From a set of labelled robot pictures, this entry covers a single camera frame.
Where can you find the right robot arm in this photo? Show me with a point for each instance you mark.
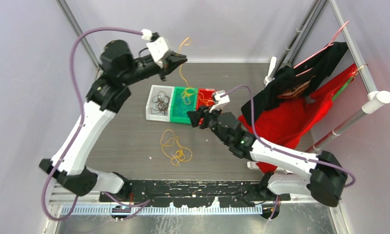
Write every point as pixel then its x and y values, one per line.
pixel 319 175

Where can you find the pink hanger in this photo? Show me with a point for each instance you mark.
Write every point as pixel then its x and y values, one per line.
pixel 325 47

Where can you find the white plastic bin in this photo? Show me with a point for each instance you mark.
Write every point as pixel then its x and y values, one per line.
pixel 158 106

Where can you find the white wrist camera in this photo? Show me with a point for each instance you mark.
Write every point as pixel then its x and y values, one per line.
pixel 220 99
pixel 159 50

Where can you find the white rack post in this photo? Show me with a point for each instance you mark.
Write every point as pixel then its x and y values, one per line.
pixel 269 77

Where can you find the green hanger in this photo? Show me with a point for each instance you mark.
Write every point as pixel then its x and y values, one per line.
pixel 344 86

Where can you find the metal clothes rail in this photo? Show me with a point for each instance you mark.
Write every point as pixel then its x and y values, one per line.
pixel 376 98

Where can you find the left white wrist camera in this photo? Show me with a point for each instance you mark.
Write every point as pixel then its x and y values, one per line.
pixel 159 50

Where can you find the red shirt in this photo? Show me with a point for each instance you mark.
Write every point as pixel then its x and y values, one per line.
pixel 287 123

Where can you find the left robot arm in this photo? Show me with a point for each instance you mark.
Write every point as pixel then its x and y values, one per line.
pixel 103 101

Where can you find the white rack base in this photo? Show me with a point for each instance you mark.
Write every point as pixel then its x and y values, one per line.
pixel 253 166

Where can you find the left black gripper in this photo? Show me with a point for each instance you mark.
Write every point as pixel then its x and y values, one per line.
pixel 176 60

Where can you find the green plastic bin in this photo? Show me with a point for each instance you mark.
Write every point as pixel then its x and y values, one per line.
pixel 183 100

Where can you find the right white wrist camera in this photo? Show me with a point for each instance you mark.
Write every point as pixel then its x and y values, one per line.
pixel 220 99

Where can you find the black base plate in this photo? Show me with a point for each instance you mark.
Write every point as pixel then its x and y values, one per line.
pixel 195 194

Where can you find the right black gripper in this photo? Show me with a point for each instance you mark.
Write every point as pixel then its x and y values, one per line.
pixel 204 112

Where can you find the red plastic bin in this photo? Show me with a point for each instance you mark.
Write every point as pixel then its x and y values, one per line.
pixel 204 98

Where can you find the black shirt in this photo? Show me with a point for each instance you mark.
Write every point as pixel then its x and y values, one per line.
pixel 290 83

